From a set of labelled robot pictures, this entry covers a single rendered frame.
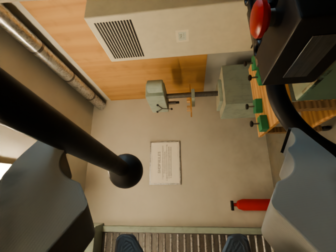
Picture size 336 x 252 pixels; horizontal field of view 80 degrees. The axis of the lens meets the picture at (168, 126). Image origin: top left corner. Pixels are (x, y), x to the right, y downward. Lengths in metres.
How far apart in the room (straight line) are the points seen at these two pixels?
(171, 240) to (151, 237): 0.27
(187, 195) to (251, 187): 0.87
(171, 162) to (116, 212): 1.05
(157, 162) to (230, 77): 1.58
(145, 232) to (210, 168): 1.23
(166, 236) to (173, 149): 1.17
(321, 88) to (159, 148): 2.90
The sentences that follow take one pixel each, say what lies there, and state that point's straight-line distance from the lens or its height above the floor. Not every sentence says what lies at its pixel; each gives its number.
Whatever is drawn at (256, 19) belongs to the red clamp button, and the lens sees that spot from 0.19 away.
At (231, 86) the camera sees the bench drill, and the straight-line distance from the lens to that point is 2.33.
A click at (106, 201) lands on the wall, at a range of 3.27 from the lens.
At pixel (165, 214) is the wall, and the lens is 3.05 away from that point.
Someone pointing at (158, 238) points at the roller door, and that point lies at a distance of 3.08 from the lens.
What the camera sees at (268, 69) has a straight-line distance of 0.21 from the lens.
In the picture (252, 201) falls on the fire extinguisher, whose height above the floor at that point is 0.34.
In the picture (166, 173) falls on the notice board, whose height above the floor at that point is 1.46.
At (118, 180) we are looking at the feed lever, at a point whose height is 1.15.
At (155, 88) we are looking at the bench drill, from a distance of 2.22.
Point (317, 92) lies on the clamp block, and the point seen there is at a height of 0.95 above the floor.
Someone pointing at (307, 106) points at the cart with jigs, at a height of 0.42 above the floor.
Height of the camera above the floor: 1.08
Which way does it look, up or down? 6 degrees up
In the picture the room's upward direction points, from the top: 92 degrees counter-clockwise
